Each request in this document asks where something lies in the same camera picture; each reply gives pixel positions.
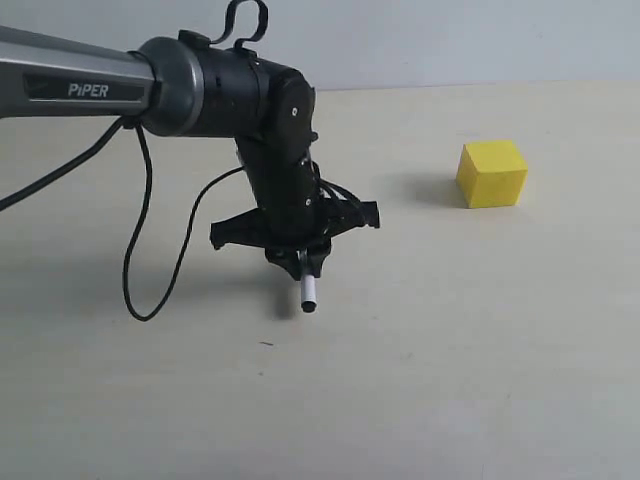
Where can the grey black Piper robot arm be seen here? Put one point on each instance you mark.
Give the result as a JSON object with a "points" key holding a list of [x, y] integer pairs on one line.
{"points": [[182, 87]]}

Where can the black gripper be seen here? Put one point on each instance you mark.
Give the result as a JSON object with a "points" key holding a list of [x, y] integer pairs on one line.
{"points": [[295, 208]]}

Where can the black and white marker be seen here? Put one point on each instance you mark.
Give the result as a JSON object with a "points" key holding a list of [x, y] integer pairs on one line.
{"points": [[308, 296]]}

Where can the yellow foam cube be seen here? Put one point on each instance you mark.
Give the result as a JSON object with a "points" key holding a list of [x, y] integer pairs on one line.
{"points": [[491, 174]]}

